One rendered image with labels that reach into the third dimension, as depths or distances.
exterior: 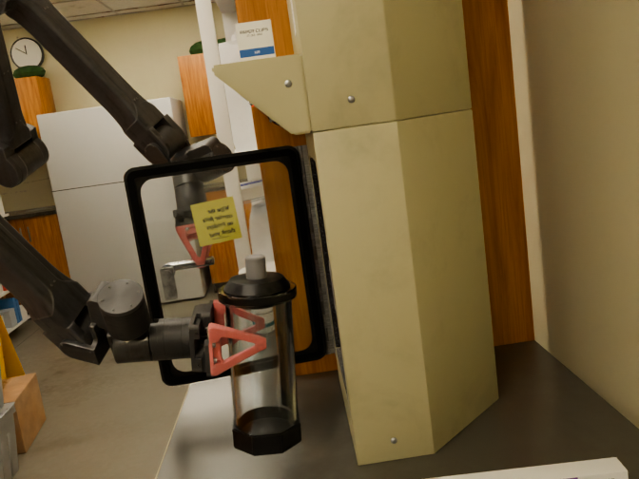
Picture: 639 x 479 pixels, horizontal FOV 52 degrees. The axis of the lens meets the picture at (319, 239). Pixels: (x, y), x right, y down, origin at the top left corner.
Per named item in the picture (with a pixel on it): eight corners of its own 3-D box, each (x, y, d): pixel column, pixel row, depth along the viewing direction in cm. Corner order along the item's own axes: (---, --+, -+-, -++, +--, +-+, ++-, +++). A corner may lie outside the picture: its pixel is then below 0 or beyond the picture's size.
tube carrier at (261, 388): (300, 411, 99) (293, 275, 95) (307, 445, 89) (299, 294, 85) (230, 417, 98) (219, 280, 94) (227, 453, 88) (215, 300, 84)
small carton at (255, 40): (277, 67, 96) (271, 24, 95) (277, 63, 91) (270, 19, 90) (243, 71, 95) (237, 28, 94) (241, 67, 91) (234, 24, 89)
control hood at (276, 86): (304, 130, 115) (296, 73, 114) (312, 132, 83) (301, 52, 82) (240, 140, 115) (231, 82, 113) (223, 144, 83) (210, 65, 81)
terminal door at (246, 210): (328, 357, 121) (298, 143, 114) (163, 389, 117) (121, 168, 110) (327, 356, 122) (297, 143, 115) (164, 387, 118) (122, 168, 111)
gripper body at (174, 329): (207, 303, 95) (156, 307, 94) (203, 324, 85) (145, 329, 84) (211, 346, 96) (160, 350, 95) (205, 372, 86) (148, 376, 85)
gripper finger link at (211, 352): (264, 308, 90) (196, 312, 90) (264, 323, 83) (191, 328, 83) (266, 354, 92) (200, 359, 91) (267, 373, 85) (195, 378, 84)
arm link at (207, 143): (164, 128, 125) (141, 149, 119) (205, 104, 119) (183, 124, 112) (201, 178, 129) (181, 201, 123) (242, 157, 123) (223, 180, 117)
